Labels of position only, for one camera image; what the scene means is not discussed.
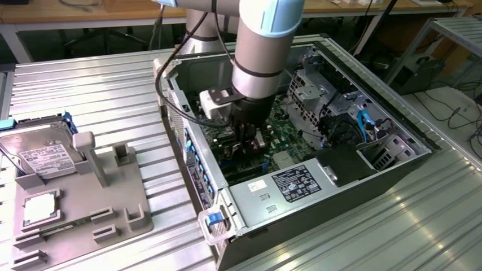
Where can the silver perforated disk bay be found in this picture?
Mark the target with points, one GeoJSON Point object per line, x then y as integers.
{"type": "Point", "coordinates": [309, 93]}

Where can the blue case release latch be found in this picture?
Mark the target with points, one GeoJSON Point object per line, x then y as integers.
{"type": "Point", "coordinates": [213, 219]}

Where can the open black PC case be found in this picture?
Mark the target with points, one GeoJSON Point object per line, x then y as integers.
{"type": "Point", "coordinates": [377, 197]}

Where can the blue plastic disk carrier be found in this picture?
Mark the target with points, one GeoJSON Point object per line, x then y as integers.
{"type": "Point", "coordinates": [70, 121]}

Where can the green motherboard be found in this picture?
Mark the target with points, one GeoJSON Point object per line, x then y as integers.
{"type": "Point", "coordinates": [286, 124]}

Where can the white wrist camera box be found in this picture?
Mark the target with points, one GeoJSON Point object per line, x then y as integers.
{"type": "Point", "coordinates": [217, 108]}

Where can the black plastic shroud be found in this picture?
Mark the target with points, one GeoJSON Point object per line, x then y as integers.
{"type": "Point", "coordinates": [342, 163]}

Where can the silver hard disk drive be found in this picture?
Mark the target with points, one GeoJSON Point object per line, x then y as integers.
{"type": "Point", "coordinates": [42, 158]}

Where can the silver power supply unit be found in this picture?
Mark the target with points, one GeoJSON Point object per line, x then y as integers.
{"type": "Point", "coordinates": [259, 203]}

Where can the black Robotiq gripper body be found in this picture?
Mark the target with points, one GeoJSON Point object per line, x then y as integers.
{"type": "Point", "coordinates": [253, 113]}

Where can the metal slat shelf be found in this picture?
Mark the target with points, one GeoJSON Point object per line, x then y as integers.
{"type": "Point", "coordinates": [464, 31]}

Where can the wooden desk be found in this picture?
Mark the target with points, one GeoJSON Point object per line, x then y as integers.
{"type": "Point", "coordinates": [112, 15]}

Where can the silver CPU chip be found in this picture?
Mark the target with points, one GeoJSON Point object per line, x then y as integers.
{"type": "Point", "coordinates": [39, 207]}

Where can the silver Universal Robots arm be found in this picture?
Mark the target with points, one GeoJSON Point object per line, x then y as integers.
{"type": "Point", "coordinates": [259, 56]}

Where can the silver chipset heatsink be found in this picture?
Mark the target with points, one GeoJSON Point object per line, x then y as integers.
{"type": "Point", "coordinates": [285, 158]}

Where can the green RAM stick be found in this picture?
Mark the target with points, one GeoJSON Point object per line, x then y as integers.
{"type": "Point", "coordinates": [64, 227]}

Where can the black box on floor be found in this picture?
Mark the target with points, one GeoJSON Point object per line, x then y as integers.
{"type": "Point", "coordinates": [422, 76]}

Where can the grey plastic parts rack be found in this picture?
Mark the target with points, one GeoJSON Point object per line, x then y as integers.
{"type": "Point", "coordinates": [75, 203]}

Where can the graphics card with metal bracket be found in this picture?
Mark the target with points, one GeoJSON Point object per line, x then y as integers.
{"type": "Point", "coordinates": [235, 153]}

